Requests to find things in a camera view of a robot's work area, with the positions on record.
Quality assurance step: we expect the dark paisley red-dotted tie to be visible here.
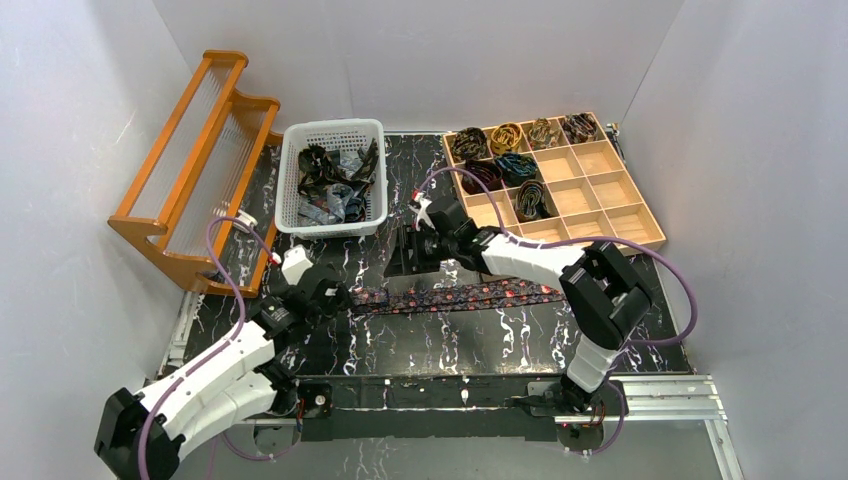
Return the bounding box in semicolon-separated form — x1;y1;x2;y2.
350;278;566;315

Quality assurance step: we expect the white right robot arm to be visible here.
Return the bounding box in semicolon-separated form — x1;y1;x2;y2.
384;193;654;413

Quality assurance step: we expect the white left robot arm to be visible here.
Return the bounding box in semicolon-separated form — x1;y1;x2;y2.
93;264;352;479

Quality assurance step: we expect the pile of ties in basket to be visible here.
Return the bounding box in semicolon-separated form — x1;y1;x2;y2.
298;140;379;227

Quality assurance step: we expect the rolled maroon tie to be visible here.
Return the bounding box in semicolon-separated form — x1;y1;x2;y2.
460;160;503;195

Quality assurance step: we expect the rolled grey striped tie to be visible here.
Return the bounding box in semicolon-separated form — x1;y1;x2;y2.
514;180;551;222

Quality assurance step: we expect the rolled black gold tie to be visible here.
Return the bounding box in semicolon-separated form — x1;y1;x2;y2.
451;127;490;163

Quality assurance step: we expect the rolled blue patterned tie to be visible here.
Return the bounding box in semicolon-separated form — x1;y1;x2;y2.
494;152;538;188

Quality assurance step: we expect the white plug on table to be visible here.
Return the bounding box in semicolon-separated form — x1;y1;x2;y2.
237;210;257;229

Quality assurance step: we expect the rolled yellow tie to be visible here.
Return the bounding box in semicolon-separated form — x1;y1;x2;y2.
489;122;526;156

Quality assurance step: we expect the light wooden compartment tray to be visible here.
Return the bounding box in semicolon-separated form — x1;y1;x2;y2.
442;112;667;255

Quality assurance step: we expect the rolled brown patterned tie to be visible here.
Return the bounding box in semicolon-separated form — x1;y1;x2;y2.
527;118;560;150

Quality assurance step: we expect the orange wooden rack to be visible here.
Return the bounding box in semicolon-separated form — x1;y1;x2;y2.
108;50;283;295

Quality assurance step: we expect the white plastic basket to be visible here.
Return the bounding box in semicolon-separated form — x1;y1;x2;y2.
274;118;388;240

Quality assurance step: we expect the rolled dark striped tie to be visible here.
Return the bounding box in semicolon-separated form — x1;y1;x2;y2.
561;112;598;144

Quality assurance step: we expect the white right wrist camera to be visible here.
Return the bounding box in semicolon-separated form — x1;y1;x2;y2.
409;190;435;231

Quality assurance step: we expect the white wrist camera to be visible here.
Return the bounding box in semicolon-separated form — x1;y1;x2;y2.
409;190;435;231
270;245;314;286

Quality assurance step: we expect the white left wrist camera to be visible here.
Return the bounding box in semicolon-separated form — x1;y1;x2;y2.
270;245;314;286

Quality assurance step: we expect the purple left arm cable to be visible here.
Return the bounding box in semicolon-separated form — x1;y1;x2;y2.
135;215;280;480

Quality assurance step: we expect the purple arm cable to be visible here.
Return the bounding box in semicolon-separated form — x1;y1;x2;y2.
135;215;280;480
415;165;699;348

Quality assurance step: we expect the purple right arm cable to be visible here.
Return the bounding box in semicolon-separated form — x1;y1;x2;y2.
415;165;699;348

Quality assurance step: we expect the aluminium frame rail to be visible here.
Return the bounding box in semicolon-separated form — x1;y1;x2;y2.
233;374;743;479

